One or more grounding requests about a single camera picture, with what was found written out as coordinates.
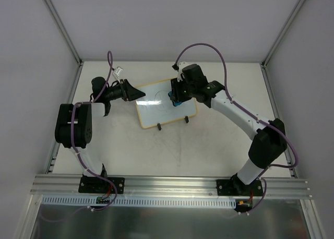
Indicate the white slotted cable duct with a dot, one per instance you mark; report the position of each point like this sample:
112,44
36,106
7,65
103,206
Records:
121,201

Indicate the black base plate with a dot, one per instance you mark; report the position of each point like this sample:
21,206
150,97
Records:
233,188
94,185

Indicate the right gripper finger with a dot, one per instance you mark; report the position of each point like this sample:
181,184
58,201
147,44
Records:
173,102
171,84

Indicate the yellow framed whiteboard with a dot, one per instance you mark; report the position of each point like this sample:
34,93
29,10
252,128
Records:
156,106

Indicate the aluminium front rail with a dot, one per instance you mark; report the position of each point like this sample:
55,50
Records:
167,186

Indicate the blue whiteboard eraser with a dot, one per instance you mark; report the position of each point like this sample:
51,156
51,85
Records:
175,98

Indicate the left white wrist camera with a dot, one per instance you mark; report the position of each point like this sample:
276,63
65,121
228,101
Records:
117,73

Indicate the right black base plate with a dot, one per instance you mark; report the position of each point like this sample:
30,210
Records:
233,188

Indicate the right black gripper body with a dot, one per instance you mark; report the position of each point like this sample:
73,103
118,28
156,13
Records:
177,90

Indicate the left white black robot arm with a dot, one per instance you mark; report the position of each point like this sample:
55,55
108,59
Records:
74,125

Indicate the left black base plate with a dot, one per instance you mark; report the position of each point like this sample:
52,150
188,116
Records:
94,185

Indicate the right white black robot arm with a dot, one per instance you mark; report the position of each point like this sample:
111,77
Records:
267,138

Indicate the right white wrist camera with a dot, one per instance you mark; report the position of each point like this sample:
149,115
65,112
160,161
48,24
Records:
178,67

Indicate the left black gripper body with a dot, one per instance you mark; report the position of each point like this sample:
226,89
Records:
124,90

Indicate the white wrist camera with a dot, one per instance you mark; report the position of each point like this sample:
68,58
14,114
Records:
117,73
178,67

